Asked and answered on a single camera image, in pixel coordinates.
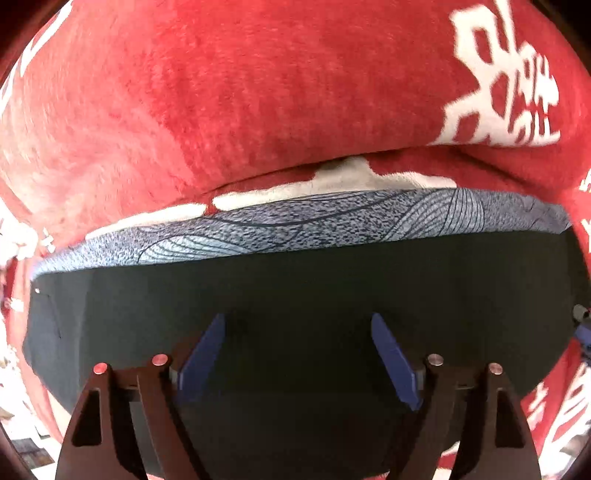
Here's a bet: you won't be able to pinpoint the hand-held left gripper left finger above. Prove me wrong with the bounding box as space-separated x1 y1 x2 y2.
55 313 227 480

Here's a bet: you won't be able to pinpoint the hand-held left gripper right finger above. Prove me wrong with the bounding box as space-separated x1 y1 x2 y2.
370 312 542 480

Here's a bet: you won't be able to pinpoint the red blanket with white print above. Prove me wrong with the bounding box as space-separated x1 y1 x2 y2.
0 0 591 480

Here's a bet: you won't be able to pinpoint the black pants with patterned waistband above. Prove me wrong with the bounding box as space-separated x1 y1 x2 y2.
23 187 576 480

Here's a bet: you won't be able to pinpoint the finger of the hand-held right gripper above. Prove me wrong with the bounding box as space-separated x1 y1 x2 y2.
573 305 591 363

